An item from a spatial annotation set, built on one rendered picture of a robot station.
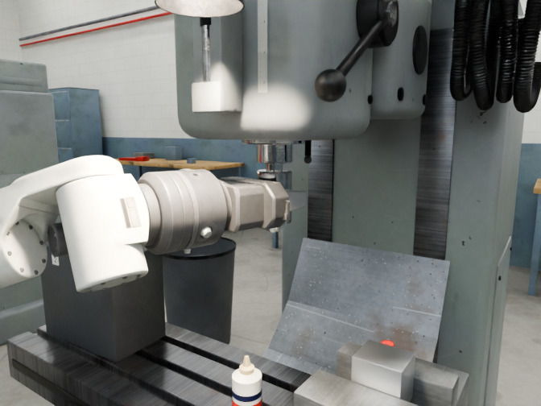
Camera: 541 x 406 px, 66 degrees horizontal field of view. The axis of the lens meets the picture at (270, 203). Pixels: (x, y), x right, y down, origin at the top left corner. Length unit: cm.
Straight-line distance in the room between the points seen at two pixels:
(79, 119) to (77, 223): 739
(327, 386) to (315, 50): 38
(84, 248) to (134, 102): 710
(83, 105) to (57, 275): 701
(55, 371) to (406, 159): 75
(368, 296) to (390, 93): 45
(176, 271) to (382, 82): 202
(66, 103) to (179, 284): 567
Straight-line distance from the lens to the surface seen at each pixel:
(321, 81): 40
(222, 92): 44
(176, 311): 258
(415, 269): 88
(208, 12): 41
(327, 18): 47
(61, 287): 91
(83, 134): 782
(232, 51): 46
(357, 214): 92
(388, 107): 60
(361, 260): 92
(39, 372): 93
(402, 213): 88
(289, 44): 45
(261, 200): 49
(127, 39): 768
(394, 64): 61
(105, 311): 81
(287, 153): 54
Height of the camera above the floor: 132
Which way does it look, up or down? 10 degrees down
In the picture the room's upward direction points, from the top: straight up
